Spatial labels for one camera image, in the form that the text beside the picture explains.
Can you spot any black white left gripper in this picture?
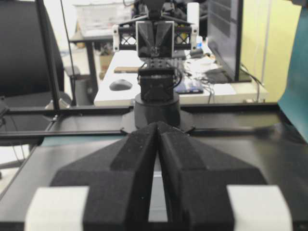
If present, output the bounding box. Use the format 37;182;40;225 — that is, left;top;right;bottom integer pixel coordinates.
112;20;198;59

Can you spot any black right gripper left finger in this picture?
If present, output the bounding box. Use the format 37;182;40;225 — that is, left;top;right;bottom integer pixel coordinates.
25;123;157;231

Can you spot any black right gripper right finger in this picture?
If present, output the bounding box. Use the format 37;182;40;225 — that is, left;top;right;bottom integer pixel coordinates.
157;122;293;231

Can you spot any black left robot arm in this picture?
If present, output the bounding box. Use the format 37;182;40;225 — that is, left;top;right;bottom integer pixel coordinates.
24;18;198;231

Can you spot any black computer mouse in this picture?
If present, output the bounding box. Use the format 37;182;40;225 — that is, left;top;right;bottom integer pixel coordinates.
109;79;132;91

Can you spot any black computer monitor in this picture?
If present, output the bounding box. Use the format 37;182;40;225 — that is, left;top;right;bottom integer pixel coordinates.
207;0;251;82

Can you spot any white desk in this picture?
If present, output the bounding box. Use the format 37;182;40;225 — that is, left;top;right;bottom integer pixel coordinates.
94;51;268;106

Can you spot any teal backdrop sheet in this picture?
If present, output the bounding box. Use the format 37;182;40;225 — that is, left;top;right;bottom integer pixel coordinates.
278;0;308;141

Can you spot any black office chair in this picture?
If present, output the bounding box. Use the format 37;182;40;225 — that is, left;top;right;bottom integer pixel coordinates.
0;0;81;108

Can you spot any black aluminium frame rail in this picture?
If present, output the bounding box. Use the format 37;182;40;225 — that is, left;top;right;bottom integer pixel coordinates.
0;103;284;146

